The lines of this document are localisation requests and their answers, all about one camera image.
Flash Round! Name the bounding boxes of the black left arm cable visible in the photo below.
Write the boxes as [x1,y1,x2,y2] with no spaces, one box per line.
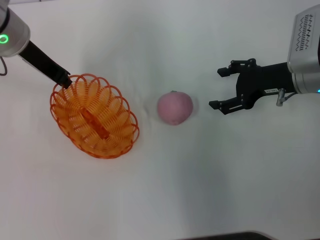
[0,56,8,76]

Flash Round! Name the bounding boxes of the orange plastic wire basket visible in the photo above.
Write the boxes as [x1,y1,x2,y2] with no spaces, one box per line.
[49,72,140,160]

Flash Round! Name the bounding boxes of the silver cable plug with cable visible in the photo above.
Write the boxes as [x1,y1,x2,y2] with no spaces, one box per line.
[275,87,298,107]

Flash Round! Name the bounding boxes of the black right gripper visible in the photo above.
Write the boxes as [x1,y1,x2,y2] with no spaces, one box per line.
[208,58,296,116]

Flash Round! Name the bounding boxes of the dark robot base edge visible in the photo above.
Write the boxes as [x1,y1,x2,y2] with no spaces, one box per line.
[174,230,274,240]

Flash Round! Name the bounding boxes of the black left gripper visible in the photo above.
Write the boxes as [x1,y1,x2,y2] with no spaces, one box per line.
[20,39,74,89]

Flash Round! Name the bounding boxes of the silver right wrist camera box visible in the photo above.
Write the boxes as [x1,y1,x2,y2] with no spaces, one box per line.
[287,9,320,74]

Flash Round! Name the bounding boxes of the pink peach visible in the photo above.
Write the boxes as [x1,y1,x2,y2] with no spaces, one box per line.
[156,90,194,127]

